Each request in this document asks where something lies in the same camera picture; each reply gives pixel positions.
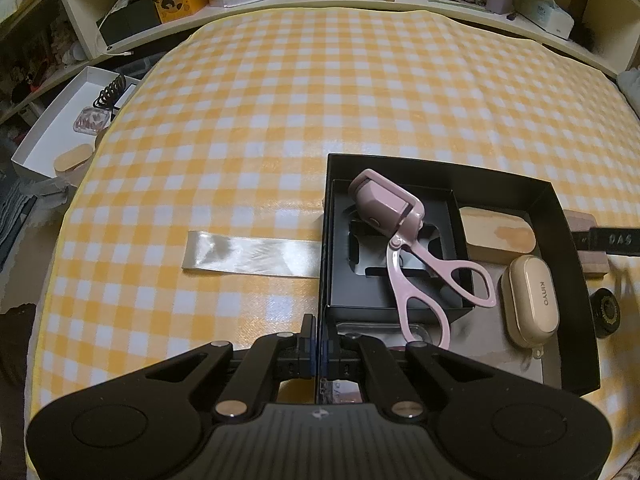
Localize dark storage box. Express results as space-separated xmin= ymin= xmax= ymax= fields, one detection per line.
xmin=97 ymin=0 xmax=161 ymax=49

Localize white tissue box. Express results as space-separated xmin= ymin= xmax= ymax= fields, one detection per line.
xmin=514 ymin=0 xmax=575 ymax=41

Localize pink eyelash curler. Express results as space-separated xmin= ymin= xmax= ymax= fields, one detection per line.
xmin=347 ymin=168 xmax=499 ymax=352

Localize grey cloth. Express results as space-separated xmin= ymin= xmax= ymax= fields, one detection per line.
xmin=617 ymin=67 xmax=640 ymax=107

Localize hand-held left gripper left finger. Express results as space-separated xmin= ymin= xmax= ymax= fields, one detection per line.
xmin=144 ymin=314 xmax=320 ymax=420

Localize black box insert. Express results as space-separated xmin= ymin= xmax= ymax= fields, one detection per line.
xmin=324 ymin=177 xmax=475 ymax=322

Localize yellow cartoon box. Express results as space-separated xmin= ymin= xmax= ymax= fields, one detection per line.
xmin=152 ymin=0 xmax=211 ymax=24

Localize silver satin ribbon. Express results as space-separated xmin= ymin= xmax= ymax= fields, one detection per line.
xmin=180 ymin=230 xmax=324 ymax=279

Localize cream shelf unit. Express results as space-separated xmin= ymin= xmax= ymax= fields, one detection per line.
xmin=0 ymin=0 xmax=640 ymax=128

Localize oval wooden block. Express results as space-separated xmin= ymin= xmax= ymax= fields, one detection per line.
xmin=458 ymin=205 xmax=538 ymax=264
xmin=53 ymin=143 xmax=96 ymax=177

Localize gold earbud case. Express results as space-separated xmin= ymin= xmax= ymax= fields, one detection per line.
xmin=499 ymin=254 xmax=562 ymax=359

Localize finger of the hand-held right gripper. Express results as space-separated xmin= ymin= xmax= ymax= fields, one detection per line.
xmin=571 ymin=226 xmax=640 ymax=254

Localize black round cap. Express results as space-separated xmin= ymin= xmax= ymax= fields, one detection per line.
xmin=587 ymin=289 xmax=622 ymax=339

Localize yellow checked tablecloth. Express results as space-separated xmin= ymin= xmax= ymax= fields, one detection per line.
xmin=25 ymin=6 xmax=640 ymax=480

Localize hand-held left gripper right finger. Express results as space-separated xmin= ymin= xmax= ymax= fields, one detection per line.
xmin=320 ymin=319 xmax=497 ymax=421

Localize clear nail tip case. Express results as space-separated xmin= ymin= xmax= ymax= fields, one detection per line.
xmin=320 ymin=319 xmax=432 ymax=405

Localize pink nail tip case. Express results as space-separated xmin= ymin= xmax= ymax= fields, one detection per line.
xmin=73 ymin=107 xmax=112 ymax=134

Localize pink brown rectangular block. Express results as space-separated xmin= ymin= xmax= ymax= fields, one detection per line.
xmin=561 ymin=209 xmax=610 ymax=277

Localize white tray box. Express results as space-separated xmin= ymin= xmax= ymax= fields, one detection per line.
xmin=10 ymin=65 xmax=144 ymax=181

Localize black rectangular box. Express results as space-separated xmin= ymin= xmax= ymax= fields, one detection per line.
xmin=317 ymin=153 xmax=601 ymax=397

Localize white cable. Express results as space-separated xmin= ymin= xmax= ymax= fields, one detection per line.
xmin=96 ymin=0 xmax=137 ymax=57

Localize black hair claw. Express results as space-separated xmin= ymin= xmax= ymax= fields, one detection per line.
xmin=94 ymin=73 xmax=127 ymax=110

